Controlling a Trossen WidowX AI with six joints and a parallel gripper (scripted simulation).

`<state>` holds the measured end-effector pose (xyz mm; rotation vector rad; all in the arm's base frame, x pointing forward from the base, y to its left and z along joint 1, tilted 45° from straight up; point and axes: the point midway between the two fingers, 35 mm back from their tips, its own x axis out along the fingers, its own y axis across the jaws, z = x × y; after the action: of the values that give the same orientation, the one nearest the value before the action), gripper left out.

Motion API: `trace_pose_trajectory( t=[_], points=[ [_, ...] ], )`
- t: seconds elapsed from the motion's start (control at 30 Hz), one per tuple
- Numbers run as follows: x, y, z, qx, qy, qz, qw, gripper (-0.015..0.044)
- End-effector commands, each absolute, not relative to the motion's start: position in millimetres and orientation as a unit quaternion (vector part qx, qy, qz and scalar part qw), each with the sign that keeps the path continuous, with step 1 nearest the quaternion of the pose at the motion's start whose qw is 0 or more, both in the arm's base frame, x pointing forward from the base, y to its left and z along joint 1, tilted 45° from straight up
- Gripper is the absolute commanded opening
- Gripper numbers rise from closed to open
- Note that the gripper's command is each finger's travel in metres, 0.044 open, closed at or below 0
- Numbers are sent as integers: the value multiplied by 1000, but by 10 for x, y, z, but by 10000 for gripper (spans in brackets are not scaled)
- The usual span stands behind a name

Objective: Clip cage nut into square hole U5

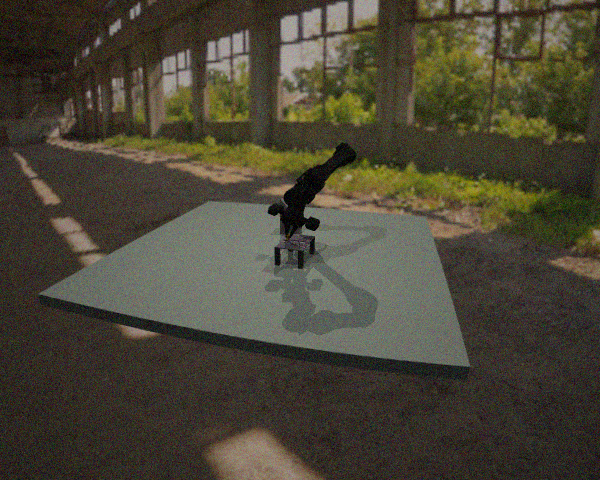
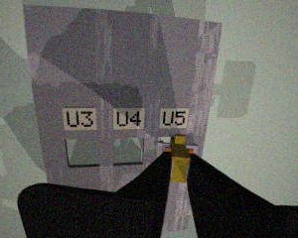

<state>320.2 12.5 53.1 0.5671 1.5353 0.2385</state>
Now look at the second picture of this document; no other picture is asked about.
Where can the grey metal plate with square holes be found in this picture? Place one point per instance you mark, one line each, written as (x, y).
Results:
(106, 74)

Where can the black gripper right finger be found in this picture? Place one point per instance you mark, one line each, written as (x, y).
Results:
(222, 208)

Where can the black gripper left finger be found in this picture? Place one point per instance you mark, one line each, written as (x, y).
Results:
(135, 211)

